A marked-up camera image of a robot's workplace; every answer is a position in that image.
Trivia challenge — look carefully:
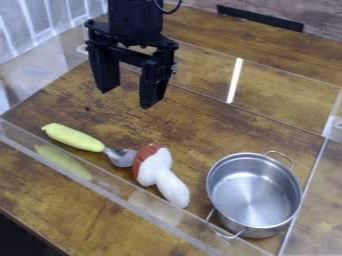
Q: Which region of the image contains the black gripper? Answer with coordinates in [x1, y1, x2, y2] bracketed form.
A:
[84, 0, 179, 109]

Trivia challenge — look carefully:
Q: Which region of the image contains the green handled metal spoon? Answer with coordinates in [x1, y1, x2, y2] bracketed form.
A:
[41, 123, 137, 168]

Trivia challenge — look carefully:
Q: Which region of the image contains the plush mushroom toy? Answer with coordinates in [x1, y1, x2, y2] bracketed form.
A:
[132, 143, 189, 208]

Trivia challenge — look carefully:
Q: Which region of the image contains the black bar on table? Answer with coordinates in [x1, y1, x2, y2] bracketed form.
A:
[216, 5, 304, 32]

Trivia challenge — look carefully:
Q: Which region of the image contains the stainless steel pot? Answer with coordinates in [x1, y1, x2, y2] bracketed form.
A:
[205, 150, 303, 240]

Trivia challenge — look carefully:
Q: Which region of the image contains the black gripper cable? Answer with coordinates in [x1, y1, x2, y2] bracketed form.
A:
[152, 0, 183, 15]

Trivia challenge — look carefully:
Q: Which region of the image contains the clear acrylic enclosure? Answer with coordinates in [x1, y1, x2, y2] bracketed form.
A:
[0, 19, 342, 256]

